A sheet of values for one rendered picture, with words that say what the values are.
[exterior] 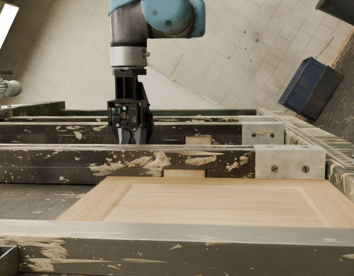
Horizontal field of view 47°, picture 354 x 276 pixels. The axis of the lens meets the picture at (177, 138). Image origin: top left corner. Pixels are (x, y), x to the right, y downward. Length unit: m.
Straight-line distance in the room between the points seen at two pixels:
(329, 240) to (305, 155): 0.36
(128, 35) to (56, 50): 5.50
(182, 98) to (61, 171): 3.67
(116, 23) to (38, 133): 0.63
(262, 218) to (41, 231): 0.28
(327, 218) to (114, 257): 0.28
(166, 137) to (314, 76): 3.74
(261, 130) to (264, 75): 4.60
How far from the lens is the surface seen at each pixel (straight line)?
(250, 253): 0.42
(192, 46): 5.84
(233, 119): 1.48
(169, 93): 4.46
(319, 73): 4.90
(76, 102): 6.21
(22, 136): 1.40
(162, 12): 0.67
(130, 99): 0.81
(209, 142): 1.25
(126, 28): 0.83
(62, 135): 1.34
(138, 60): 0.83
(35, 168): 0.85
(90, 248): 0.44
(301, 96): 4.84
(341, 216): 0.59
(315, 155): 0.78
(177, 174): 0.78
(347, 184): 0.68
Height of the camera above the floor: 1.14
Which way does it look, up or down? 1 degrees up
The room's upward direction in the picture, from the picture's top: 60 degrees counter-clockwise
